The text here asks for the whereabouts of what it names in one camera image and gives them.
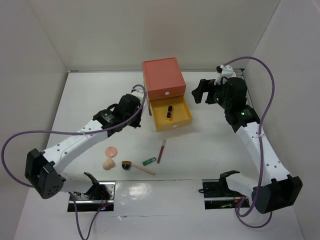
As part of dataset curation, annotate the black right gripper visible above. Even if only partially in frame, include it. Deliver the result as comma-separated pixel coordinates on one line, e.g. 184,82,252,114
191,77,232,110

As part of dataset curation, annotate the black gold lipstick case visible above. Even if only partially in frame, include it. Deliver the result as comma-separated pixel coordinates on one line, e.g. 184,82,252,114
166,105,173,121

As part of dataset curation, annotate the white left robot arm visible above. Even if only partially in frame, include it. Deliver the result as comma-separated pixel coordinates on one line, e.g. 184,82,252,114
24,90,146,199

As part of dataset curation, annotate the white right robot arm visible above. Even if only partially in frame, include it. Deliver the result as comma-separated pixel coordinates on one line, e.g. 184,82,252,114
191,77,303,214

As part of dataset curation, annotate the teardrop beige makeup sponge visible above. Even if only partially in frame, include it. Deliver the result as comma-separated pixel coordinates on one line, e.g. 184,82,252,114
102,158,116,171

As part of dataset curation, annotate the green bottom drawer unit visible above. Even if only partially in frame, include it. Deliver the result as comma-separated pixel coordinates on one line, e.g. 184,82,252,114
147,100,152,116

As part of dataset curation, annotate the coral top drawer unit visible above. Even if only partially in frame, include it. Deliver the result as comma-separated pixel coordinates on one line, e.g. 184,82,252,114
142,57,186,100

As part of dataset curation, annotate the green lipstick tube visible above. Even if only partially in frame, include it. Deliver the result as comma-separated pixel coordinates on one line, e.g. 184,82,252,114
142,157,157,166

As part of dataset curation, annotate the red lip gloss tube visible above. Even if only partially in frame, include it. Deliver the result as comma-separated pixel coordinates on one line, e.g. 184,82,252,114
156,139,167,164

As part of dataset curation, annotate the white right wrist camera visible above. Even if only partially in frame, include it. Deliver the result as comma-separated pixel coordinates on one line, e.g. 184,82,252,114
214,64,235,85

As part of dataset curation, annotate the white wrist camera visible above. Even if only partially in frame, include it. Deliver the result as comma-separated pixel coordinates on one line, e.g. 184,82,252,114
130,86,145,98
214,64,235,85

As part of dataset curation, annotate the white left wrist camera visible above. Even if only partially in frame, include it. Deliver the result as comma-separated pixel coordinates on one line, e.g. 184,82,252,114
130,86,145,98

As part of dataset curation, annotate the aluminium rail at table edge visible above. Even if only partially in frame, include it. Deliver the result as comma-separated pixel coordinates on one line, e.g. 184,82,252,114
234,68,253,106

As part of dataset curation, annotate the pink handled makeup brush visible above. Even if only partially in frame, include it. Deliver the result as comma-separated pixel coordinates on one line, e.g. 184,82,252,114
121,161,156,176

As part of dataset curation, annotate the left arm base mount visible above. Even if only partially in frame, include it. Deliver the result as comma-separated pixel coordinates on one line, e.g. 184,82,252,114
67,172,116,213

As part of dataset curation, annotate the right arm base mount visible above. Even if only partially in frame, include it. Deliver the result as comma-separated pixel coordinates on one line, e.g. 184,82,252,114
198,170,244,210

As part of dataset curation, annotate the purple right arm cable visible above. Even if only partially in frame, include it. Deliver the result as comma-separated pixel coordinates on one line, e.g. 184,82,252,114
223,56,276,229

